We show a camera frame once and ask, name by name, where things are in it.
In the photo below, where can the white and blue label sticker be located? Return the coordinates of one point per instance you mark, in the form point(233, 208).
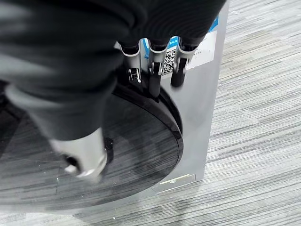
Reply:
point(202, 50)

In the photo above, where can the silver front-load washing machine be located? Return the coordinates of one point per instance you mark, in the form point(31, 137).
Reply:
point(200, 113)

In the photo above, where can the round dark glass washer door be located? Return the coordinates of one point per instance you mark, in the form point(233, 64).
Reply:
point(141, 141)

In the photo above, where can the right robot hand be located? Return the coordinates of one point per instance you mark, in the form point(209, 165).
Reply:
point(70, 47)

